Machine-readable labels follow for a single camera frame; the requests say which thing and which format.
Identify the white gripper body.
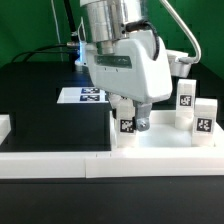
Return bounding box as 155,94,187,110
86,31,172,103

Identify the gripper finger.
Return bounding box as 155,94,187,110
109,93,123,109
134,102,152,132

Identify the white square table top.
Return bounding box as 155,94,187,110
110,110,224,158

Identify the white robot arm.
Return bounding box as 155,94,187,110
78,0,172,131

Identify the white marker sheet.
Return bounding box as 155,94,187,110
57,87,108,104

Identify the white U-shaped obstacle fence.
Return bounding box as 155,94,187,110
0,112,224,180

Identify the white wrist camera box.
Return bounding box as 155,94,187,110
166,50,191,78

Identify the white camera cable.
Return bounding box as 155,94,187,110
159,0,203,64

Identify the black upright cable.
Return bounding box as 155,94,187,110
63,0,80,38

